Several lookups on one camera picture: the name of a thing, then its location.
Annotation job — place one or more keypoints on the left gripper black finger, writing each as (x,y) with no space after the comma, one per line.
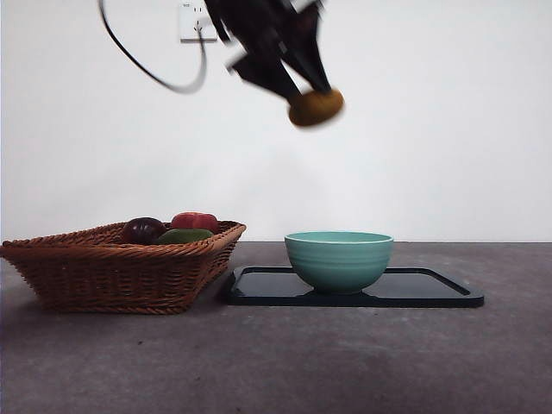
(310,52)
(267,73)

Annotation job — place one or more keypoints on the yellow-orange fruit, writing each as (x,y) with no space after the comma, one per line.
(317,108)

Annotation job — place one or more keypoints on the teal ceramic bowl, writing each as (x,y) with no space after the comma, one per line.
(338,263)

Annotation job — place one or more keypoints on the dark rectangular tray plate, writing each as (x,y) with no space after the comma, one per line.
(409,286)

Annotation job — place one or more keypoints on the red apple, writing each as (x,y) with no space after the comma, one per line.
(194,222)

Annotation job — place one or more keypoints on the green fruit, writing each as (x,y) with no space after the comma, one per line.
(183,237)

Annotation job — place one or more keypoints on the dark purple round fruit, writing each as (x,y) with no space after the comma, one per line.
(142,230)

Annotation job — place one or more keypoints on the brown wicker basket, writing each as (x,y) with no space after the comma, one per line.
(108,280)

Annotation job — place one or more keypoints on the white wall socket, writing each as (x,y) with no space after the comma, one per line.
(190,21)

